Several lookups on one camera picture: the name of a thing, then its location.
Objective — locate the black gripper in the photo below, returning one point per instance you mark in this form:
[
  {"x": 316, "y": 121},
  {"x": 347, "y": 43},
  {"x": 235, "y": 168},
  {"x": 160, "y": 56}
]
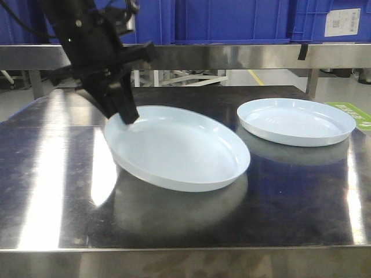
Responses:
[{"x": 90, "y": 37}]

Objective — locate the light blue plate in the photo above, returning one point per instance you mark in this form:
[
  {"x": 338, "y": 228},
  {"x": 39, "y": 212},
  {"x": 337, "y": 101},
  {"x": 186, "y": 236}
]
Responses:
[
  {"x": 177, "y": 149},
  {"x": 294, "y": 122}
]

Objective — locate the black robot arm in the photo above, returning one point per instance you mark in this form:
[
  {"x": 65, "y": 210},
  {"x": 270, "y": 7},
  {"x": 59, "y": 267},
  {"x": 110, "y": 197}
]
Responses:
[{"x": 90, "y": 37}]

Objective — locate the steel table leg, left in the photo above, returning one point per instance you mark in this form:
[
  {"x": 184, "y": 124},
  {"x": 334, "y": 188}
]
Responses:
[{"x": 36, "y": 83}]

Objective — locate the steel table leg, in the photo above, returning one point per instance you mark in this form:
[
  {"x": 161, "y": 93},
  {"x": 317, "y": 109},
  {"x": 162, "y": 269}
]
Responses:
[
  {"x": 36, "y": 83},
  {"x": 312, "y": 82}
]

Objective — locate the blue plastic crate, middle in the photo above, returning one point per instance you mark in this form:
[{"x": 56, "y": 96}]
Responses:
[{"x": 231, "y": 22}]

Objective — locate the black tape strip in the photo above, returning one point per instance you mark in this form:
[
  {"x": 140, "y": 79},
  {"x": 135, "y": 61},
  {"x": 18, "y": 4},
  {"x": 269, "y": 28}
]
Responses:
[{"x": 303, "y": 52}]

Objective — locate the steel table leg, right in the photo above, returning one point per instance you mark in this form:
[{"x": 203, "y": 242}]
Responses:
[{"x": 312, "y": 82}]

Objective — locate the blue plastic crate, right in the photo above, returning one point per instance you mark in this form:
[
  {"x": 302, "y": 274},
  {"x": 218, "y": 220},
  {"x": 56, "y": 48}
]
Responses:
[{"x": 306, "y": 21}]

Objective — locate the white barcode label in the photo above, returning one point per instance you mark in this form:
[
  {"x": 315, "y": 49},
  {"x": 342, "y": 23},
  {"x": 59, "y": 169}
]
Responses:
[{"x": 342, "y": 22}]

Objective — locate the green floor sign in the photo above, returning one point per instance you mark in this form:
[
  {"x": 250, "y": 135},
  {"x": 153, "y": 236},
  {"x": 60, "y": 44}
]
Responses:
[{"x": 362, "y": 118}]

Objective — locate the white metal frame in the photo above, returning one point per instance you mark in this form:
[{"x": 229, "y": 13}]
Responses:
[{"x": 184, "y": 78}]

